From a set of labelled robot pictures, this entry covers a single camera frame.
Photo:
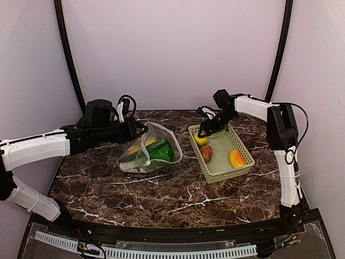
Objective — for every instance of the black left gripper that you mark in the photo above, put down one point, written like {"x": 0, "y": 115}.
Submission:
{"x": 131, "y": 124}

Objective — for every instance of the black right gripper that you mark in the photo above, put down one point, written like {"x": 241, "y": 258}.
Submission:
{"x": 205, "y": 124}

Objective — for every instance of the yellow round bun toy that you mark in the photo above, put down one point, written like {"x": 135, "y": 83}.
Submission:
{"x": 200, "y": 141}

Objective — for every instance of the pale yellow bread toy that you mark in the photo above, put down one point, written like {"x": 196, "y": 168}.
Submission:
{"x": 150, "y": 141}

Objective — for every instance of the brown potato toy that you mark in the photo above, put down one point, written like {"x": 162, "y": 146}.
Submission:
{"x": 207, "y": 153}

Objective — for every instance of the yellow lemon toy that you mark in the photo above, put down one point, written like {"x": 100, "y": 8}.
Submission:
{"x": 133, "y": 149}

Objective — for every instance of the clear zip top bag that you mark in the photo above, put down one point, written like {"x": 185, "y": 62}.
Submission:
{"x": 159, "y": 132}

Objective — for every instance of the green cucumber toy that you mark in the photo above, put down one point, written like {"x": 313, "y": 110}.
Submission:
{"x": 155, "y": 145}

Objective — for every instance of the green bok choy toy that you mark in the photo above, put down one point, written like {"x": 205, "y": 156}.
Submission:
{"x": 140, "y": 163}

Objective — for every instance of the beige plastic basket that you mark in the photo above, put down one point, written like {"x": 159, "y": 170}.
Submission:
{"x": 222, "y": 143}

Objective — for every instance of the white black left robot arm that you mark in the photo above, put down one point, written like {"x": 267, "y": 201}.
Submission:
{"x": 19, "y": 152}

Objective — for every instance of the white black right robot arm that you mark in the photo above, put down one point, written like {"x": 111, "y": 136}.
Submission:
{"x": 282, "y": 138}

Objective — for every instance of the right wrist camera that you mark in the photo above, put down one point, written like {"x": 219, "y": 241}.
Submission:
{"x": 206, "y": 112}

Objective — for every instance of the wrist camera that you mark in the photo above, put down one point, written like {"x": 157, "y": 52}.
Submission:
{"x": 123, "y": 106}
{"x": 206, "y": 112}

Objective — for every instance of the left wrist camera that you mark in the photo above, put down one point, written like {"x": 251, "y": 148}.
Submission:
{"x": 123, "y": 106}

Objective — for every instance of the right black frame post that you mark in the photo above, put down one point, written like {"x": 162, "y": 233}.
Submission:
{"x": 280, "y": 49}

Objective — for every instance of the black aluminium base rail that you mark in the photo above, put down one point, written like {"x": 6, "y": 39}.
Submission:
{"x": 251, "y": 232}

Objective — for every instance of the grey slotted cable duct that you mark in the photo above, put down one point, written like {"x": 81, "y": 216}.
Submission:
{"x": 126, "y": 249}

